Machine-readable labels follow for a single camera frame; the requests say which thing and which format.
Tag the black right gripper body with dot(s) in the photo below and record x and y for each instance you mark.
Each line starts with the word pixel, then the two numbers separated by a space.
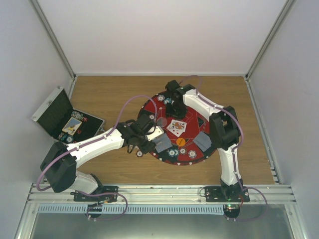
pixel 178 111

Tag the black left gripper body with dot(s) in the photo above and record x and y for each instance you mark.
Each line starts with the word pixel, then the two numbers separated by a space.
pixel 144 148

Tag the green 50 chip top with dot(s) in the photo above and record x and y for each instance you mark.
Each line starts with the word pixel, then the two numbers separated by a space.
pixel 167 101

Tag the green 50 chip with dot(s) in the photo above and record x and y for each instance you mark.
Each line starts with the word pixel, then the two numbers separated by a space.
pixel 167 101
pixel 173 152

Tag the orange 100 chip stack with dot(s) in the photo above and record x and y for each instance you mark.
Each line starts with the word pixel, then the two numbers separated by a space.
pixel 139 154

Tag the queen of spades card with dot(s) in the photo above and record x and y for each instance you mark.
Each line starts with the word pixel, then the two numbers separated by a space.
pixel 179 125

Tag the eight of diamonds card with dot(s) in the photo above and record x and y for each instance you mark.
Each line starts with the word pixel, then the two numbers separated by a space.
pixel 174 131

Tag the dealt card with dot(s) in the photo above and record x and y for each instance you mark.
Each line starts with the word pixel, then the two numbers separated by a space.
pixel 203 141
pixel 162 143

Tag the orange big blind button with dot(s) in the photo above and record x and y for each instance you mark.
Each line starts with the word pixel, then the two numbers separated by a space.
pixel 180 142

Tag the green 50 chip bottom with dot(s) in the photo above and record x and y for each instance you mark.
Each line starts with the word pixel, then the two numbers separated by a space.
pixel 173 152

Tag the blue 10 chip bottom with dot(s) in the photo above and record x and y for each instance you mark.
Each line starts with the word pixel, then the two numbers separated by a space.
pixel 192 154

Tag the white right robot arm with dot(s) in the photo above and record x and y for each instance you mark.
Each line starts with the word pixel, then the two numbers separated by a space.
pixel 226 133

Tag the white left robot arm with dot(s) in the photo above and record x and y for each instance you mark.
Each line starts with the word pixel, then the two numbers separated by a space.
pixel 60 166

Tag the clear round dealer button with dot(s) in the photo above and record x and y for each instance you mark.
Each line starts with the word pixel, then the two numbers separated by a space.
pixel 162 122

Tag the round red black poker mat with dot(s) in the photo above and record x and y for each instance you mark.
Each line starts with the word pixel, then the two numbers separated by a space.
pixel 195 124

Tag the card box in case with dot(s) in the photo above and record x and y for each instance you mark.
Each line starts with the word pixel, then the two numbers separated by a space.
pixel 72 126

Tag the aluminium poker case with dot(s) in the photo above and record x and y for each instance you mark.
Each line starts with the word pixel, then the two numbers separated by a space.
pixel 55 112

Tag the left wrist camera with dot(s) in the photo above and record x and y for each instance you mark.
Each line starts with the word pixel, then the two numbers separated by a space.
pixel 145 123

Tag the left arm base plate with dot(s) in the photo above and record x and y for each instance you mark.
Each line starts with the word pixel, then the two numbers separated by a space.
pixel 102 194

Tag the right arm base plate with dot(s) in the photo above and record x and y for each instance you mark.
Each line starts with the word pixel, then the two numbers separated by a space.
pixel 215 194

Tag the front aluminium rail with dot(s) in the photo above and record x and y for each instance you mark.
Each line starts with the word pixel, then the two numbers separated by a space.
pixel 171 195

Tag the slotted cable duct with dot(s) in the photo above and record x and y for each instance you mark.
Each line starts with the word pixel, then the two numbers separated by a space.
pixel 132 209

